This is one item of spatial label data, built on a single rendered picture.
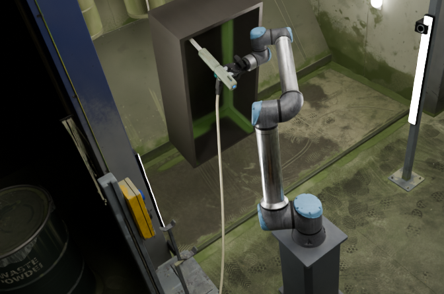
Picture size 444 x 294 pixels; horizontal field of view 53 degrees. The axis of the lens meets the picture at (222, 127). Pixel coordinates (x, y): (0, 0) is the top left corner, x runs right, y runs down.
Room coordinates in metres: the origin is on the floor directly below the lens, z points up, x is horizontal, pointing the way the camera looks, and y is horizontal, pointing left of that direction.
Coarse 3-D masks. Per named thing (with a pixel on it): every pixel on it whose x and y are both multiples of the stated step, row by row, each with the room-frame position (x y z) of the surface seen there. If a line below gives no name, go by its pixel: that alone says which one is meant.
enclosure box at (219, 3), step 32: (192, 0) 2.59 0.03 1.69; (224, 0) 2.56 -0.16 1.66; (256, 0) 2.53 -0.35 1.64; (160, 32) 2.42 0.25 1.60; (192, 32) 2.27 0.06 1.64; (224, 32) 2.86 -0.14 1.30; (160, 64) 2.53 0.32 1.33; (192, 64) 2.75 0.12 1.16; (224, 64) 2.91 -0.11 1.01; (192, 96) 2.79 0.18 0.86; (224, 96) 2.97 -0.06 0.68; (256, 96) 2.65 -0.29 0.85; (192, 128) 2.36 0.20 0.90; (224, 128) 2.79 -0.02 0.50; (192, 160) 2.42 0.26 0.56
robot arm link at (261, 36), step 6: (252, 30) 2.29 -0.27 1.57; (258, 30) 2.27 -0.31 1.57; (264, 30) 2.26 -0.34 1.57; (252, 36) 2.26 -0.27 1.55; (258, 36) 2.24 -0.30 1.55; (264, 36) 2.24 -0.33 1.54; (252, 42) 2.26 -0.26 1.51; (258, 42) 2.24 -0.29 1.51; (264, 42) 2.23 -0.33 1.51; (270, 42) 2.23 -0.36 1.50; (252, 48) 2.26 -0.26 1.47; (258, 48) 2.24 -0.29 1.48; (264, 48) 2.24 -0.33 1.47
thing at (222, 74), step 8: (192, 40) 2.32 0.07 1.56; (200, 48) 2.26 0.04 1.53; (200, 56) 2.23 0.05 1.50; (208, 56) 2.19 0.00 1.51; (208, 64) 2.16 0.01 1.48; (216, 64) 2.14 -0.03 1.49; (216, 72) 2.10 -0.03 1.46; (224, 72) 2.08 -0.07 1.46; (216, 80) 2.13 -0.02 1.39; (224, 80) 2.04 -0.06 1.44; (232, 80) 2.03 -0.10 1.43; (216, 88) 2.14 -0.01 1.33; (232, 88) 2.00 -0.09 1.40
